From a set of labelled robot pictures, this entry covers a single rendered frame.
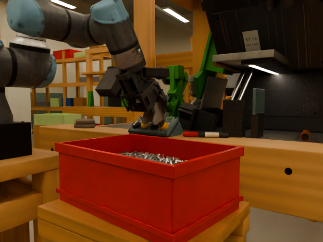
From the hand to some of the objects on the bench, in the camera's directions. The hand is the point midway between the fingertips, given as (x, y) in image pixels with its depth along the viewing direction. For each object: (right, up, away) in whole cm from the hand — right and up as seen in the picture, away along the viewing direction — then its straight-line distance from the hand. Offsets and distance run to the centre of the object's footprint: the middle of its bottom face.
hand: (161, 120), depth 82 cm
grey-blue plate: (+29, -5, +2) cm, 30 cm away
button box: (-2, -8, +7) cm, 11 cm away
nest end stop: (+9, -1, +22) cm, 24 cm away
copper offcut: (+40, -5, -4) cm, 40 cm away
